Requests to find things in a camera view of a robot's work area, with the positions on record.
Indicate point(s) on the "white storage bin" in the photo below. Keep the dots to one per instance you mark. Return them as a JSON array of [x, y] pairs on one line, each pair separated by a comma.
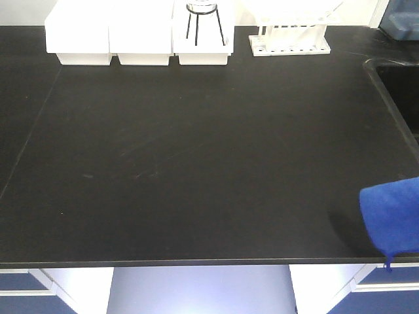
[[140, 32], [77, 32], [210, 50]]

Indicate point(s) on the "white storage bin middle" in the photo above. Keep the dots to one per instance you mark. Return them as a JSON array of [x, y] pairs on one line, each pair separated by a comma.
[[140, 32]]

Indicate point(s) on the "blue cabinet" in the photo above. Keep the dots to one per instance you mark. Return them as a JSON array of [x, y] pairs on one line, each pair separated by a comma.
[[355, 288], [56, 290]]

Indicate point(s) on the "white test tube rack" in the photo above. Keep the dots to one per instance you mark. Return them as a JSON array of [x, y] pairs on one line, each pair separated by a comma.
[[291, 28]]

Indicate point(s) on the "left blue cabinet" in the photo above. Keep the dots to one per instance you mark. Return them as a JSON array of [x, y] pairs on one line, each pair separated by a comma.
[[56, 290]]

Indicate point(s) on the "right blue cabinet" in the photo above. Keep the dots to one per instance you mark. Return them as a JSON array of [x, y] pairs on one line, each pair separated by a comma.
[[355, 288]]

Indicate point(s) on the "white storage bin left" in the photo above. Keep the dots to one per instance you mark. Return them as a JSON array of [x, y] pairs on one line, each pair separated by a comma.
[[77, 32]]

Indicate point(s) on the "black wire tripod stand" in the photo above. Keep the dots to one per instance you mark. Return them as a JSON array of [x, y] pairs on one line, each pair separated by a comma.
[[197, 18]]

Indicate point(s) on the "blue microfibre cloth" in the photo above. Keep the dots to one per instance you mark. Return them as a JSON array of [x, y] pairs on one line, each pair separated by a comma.
[[390, 215]]

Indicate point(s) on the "black lab sink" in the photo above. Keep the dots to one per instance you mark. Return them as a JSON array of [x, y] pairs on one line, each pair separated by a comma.
[[397, 83]]

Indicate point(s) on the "white storage bin right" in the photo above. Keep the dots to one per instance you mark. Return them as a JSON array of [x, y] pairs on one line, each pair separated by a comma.
[[210, 50]]

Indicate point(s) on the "blue plastic container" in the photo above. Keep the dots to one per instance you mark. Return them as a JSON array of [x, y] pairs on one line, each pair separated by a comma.
[[400, 20]]

